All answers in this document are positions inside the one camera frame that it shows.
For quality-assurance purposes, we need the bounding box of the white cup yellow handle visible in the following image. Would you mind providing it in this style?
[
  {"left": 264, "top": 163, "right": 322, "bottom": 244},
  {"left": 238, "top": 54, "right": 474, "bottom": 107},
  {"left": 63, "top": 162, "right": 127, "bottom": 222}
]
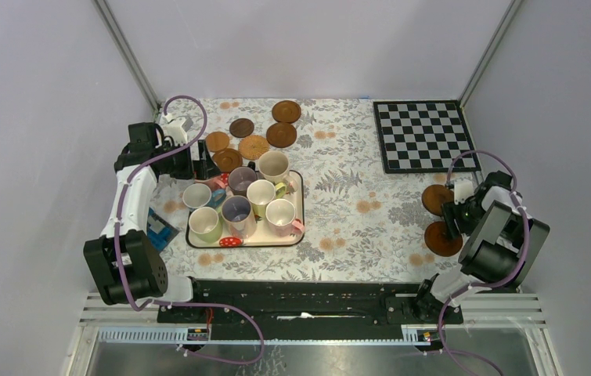
[{"left": 247, "top": 179, "right": 288, "bottom": 217}]

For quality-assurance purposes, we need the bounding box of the white cup green body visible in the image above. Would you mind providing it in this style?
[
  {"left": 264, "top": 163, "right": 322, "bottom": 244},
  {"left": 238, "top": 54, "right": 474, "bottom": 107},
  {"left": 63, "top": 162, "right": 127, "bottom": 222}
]
[{"left": 189, "top": 207, "right": 223, "bottom": 243}]

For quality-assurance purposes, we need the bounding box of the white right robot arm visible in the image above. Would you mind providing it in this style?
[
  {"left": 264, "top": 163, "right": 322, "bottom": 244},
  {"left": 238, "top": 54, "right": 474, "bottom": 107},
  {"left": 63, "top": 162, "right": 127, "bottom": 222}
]
[{"left": 412, "top": 172, "right": 550, "bottom": 323}]

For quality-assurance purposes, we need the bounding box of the dark walnut coaster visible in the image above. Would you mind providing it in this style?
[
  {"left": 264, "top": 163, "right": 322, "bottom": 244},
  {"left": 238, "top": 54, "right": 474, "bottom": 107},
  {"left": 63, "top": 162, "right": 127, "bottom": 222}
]
[{"left": 229, "top": 118, "right": 254, "bottom": 138}]

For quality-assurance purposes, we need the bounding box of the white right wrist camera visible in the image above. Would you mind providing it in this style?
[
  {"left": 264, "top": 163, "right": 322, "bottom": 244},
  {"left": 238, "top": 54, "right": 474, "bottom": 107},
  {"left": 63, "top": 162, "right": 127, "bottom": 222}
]
[{"left": 452, "top": 180, "right": 474, "bottom": 204}]

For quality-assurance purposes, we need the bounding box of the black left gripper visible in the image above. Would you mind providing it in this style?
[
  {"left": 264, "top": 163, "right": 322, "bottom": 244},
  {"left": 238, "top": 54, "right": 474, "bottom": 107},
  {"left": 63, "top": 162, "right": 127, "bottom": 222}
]
[{"left": 160, "top": 139, "right": 220, "bottom": 179}]

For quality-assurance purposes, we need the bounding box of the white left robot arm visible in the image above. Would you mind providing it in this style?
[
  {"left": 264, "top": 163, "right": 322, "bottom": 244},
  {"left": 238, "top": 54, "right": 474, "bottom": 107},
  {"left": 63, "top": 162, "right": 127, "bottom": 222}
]
[{"left": 83, "top": 122, "right": 221, "bottom": 306}]

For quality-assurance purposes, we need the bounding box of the purple cup dark handle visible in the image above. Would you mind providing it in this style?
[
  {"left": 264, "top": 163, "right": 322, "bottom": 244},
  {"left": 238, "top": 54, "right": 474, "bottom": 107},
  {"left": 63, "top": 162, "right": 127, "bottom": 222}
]
[{"left": 227, "top": 161, "right": 258, "bottom": 196}]

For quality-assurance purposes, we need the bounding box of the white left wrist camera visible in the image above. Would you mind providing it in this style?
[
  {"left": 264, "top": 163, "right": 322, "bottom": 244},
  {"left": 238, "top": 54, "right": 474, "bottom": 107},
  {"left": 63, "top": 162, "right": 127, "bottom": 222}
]
[{"left": 160, "top": 114, "right": 193, "bottom": 147}]

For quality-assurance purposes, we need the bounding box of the woven rattan coaster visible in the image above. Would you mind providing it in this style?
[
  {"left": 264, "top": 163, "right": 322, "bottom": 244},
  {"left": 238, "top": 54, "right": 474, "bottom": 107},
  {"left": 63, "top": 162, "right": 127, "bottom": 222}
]
[{"left": 238, "top": 135, "right": 270, "bottom": 161}]

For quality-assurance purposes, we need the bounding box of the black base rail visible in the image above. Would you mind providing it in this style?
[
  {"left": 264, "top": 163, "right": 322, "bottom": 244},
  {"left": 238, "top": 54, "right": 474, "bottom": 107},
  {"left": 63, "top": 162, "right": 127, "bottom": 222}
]
[{"left": 157, "top": 280, "right": 442, "bottom": 341}]

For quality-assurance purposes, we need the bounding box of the light bamboo coaster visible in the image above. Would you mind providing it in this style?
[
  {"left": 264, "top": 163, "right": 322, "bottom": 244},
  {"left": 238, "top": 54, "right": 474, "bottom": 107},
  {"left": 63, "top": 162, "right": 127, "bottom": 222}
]
[{"left": 205, "top": 131, "right": 230, "bottom": 153}]

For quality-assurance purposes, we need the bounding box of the blue block puzzle box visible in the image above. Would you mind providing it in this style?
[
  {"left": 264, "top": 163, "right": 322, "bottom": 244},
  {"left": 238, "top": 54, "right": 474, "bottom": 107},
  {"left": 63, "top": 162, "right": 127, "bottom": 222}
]
[{"left": 146, "top": 208, "right": 179, "bottom": 252}]

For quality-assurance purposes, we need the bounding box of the cream tray with black rim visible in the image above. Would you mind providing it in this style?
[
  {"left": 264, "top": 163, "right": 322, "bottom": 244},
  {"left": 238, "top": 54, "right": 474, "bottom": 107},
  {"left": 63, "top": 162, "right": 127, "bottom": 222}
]
[{"left": 186, "top": 170, "right": 305, "bottom": 249}]

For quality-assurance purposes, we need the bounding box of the white cup pink front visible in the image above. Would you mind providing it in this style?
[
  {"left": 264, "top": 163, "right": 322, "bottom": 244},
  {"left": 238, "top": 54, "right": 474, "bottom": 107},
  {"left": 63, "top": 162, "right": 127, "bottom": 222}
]
[{"left": 265, "top": 199, "right": 305, "bottom": 237}]

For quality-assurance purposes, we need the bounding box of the lilac cup centre front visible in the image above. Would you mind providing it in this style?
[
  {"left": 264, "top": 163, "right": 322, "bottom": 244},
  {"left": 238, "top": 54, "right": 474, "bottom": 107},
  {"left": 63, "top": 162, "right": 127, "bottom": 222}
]
[{"left": 222, "top": 196, "right": 258, "bottom": 240}]

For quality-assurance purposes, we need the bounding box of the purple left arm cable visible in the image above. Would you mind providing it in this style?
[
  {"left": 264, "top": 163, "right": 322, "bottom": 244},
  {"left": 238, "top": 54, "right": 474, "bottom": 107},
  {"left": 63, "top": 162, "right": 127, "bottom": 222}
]
[{"left": 113, "top": 95, "right": 266, "bottom": 367}]

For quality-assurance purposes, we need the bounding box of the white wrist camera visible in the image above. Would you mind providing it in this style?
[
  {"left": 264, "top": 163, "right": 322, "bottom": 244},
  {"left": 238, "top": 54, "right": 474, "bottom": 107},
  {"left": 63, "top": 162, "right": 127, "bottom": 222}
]
[
  {"left": 452, "top": 180, "right": 474, "bottom": 204},
  {"left": 160, "top": 114, "right": 193, "bottom": 147}
]

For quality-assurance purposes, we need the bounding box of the black white chessboard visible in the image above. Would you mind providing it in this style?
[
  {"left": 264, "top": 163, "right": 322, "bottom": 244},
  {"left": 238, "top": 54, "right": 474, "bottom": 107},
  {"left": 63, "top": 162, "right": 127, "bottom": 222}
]
[{"left": 373, "top": 100, "right": 474, "bottom": 174}]

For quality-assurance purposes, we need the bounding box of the large cream cup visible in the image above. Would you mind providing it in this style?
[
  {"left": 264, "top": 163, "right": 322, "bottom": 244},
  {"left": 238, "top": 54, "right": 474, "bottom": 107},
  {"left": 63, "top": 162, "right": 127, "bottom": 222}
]
[{"left": 257, "top": 151, "right": 299, "bottom": 193}]

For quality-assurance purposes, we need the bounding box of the brown ridged wooden coaster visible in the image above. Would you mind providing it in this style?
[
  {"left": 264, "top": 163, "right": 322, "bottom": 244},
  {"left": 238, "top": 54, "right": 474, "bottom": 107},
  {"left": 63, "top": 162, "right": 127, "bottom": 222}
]
[{"left": 266, "top": 122, "right": 297, "bottom": 148}]

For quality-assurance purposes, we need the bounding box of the white cup blue handle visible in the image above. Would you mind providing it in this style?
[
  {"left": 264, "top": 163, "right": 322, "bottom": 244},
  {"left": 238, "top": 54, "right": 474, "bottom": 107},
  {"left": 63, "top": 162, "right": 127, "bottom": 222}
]
[{"left": 182, "top": 183, "right": 227, "bottom": 212}]

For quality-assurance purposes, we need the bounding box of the white cup pink handle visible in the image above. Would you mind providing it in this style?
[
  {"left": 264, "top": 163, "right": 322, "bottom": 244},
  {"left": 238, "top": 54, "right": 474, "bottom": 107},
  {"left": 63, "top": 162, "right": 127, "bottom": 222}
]
[{"left": 194, "top": 173, "right": 228, "bottom": 191}]

